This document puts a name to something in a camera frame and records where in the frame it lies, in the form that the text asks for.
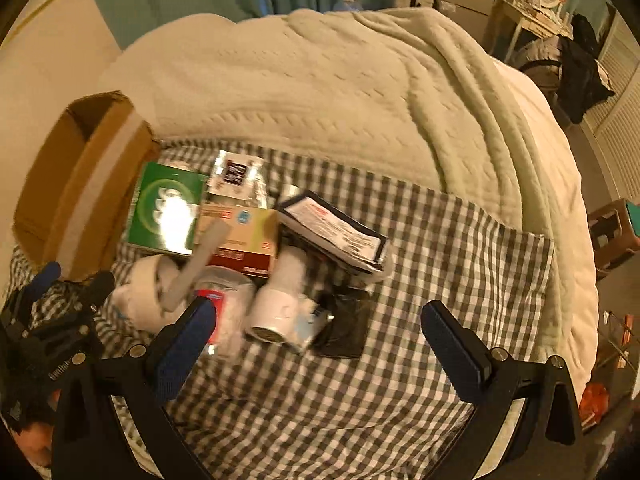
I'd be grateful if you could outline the cream quilt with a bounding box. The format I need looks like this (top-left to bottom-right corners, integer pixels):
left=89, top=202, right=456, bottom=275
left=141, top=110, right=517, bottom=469
left=487, top=55, right=601, bottom=403

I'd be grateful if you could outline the clear packet with dark label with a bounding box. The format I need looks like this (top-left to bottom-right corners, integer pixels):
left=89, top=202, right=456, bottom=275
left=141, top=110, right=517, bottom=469
left=206, top=151, right=269, bottom=208

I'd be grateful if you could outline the white knit blanket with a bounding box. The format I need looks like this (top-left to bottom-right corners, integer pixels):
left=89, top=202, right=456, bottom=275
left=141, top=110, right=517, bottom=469
left=96, top=6, right=557, bottom=242

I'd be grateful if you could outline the orange packet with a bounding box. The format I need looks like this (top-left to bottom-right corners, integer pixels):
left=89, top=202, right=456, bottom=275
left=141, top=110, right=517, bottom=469
left=579, top=381, right=612, bottom=429

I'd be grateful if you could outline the black pouch with white label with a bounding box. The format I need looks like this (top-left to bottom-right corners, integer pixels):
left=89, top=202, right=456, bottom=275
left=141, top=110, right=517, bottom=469
left=276, top=190, right=389, bottom=277

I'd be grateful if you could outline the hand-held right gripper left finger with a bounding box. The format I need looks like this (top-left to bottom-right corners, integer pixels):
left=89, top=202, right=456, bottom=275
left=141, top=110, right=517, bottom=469
left=50, top=296, right=218, bottom=480

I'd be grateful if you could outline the green box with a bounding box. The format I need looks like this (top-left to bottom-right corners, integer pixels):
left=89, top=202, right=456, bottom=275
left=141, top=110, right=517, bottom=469
left=124, top=161, right=209, bottom=257

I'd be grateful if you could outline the white louvered door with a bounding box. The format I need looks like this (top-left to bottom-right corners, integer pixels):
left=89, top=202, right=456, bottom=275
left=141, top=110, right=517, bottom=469
left=582, top=7, right=640, bottom=202

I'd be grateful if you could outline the black garment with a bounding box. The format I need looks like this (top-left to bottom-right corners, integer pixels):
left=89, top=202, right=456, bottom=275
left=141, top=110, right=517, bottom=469
left=556, top=12, right=617, bottom=124

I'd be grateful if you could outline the white tissue paper roll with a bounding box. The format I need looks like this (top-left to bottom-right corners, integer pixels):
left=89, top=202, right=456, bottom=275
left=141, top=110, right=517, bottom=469
left=111, top=254, right=187, bottom=332

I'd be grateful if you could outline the red and yellow box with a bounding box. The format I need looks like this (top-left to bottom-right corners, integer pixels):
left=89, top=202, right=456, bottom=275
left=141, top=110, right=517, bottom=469
left=194, top=203, right=281, bottom=277

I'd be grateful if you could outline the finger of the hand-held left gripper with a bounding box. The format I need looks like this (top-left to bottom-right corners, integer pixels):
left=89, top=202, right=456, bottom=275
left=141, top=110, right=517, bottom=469
left=5, top=261, right=62, bottom=312
left=60, top=270, right=117, bottom=322

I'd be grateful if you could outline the translucent white plastic strip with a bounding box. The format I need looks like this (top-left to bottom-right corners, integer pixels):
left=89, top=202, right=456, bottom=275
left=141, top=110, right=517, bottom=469
left=166, top=221, right=232, bottom=312

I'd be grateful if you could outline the clear plastic jar red label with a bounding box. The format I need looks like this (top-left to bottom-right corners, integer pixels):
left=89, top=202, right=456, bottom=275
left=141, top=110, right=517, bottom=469
left=194, top=266, right=257, bottom=357

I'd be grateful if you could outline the black wallet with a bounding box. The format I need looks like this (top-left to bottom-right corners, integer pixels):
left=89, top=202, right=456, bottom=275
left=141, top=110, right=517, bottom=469
left=312, top=286, right=372, bottom=359

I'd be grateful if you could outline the wooden stool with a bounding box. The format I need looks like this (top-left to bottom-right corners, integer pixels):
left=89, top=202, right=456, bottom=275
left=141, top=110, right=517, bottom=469
left=586, top=198, right=640, bottom=279

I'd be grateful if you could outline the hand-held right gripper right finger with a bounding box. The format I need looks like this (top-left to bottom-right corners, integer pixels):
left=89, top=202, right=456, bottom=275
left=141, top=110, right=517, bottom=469
left=420, top=300, right=583, bottom=480

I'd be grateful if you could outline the white bottle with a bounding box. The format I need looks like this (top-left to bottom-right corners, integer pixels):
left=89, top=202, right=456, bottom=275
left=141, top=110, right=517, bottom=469
left=249, top=249, right=307, bottom=347

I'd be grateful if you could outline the brown cardboard box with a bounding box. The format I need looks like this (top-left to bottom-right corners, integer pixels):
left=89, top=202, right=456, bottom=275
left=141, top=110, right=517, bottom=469
left=12, top=90, right=162, bottom=281

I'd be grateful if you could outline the grey checked cloth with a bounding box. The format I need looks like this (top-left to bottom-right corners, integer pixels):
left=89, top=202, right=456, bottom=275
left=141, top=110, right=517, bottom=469
left=0, top=140, right=557, bottom=480

